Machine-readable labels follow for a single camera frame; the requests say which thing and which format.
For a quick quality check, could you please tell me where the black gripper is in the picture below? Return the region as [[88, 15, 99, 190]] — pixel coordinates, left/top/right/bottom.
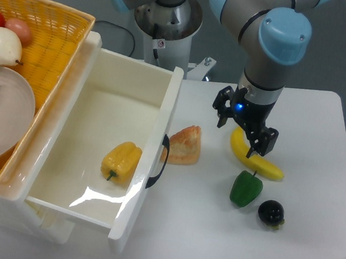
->
[[213, 85, 279, 158]]

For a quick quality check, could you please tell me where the white top drawer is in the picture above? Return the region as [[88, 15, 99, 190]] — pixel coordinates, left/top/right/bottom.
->
[[28, 49, 183, 253]]

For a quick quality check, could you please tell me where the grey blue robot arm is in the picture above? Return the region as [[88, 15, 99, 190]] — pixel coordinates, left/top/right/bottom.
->
[[110, 0, 327, 156]]

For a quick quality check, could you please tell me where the white drawer cabinet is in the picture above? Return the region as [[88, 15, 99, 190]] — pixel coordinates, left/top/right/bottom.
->
[[0, 32, 102, 244]]

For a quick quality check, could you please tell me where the yellow banana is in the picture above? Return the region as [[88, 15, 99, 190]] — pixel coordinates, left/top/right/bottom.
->
[[230, 127, 285, 181]]

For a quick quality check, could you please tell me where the green bell pepper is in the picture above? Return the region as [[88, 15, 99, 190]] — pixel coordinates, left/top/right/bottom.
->
[[229, 170, 263, 208]]

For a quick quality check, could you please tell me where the toast bread slice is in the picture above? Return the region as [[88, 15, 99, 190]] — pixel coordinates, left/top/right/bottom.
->
[[160, 125, 202, 165]]

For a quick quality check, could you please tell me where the dark purple mangosteen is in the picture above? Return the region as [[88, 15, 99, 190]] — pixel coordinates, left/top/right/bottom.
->
[[257, 199, 285, 230]]

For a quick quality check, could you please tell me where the yellow bell pepper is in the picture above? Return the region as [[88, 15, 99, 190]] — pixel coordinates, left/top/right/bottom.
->
[[101, 142, 142, 186]]

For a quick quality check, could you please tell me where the yellow wicker basket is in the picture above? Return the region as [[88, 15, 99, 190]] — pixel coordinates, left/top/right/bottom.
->
[[0, 0, 96, 183]]

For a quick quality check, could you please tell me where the pink peach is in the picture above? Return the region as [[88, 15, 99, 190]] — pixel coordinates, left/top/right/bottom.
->
[[5, 18, 33, 46]]

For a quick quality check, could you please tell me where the white pear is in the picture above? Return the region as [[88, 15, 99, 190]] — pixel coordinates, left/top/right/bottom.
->
[[0, 27, 23, 66]]

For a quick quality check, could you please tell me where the metal table clamp bracket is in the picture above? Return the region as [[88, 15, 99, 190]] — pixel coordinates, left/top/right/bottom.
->
[[185, 56, 217, 82]]

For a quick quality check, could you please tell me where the black drawer handle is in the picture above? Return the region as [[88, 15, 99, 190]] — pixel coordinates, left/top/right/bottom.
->
[[145, 134, 170, 189]]

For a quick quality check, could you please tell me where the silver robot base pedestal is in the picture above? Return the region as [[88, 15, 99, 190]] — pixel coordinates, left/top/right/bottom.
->
[[134, 0, 203, 77]]

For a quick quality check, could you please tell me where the black cable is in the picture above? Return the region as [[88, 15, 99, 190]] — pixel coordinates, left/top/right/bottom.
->
[[90, 18, 139, 58]]

